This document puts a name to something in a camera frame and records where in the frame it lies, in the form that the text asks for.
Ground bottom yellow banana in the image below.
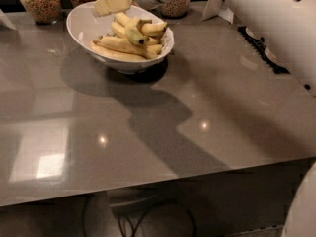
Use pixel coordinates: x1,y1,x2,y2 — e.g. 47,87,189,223
90,41,145,62

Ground white ceramic bowl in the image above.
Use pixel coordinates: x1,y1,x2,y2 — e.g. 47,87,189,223
66,2,174,74

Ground long front yellow banana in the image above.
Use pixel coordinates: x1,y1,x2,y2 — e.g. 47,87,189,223
93,36,158,60

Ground back right yellow banana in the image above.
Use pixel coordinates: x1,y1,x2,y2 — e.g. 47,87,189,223
114,13,168,37

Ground black rubber mat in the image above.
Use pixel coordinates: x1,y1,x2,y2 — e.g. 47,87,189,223
237,26,289,74

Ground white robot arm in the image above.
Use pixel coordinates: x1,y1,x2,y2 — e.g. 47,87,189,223
134,0,316,237

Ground back left yellow banana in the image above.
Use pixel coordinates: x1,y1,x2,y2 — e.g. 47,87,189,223
111,22,160,45

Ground left glass cereal jar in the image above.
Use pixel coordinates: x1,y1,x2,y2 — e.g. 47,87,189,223
20,0,62,24

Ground white folded sign stand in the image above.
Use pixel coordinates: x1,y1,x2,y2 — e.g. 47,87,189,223
202,0,234,24

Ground top curved yellow banana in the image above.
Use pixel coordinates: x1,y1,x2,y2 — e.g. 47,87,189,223
124,17,151,45

